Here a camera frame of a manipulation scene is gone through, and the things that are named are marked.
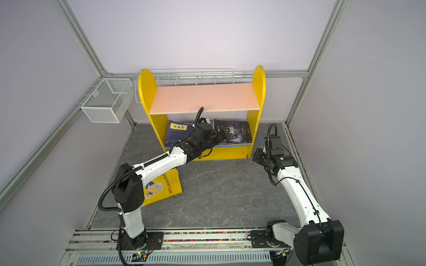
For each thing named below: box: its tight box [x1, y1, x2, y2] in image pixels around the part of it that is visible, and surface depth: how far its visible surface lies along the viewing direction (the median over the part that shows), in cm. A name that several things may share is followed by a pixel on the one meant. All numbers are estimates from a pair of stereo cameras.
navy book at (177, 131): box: [164, 120, 196, 150], surface depth 93 cm
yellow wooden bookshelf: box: [138, 65, 267, 161], surface depth 77 cm
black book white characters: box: [214, 119, 253, 145], surface depth 93 cm
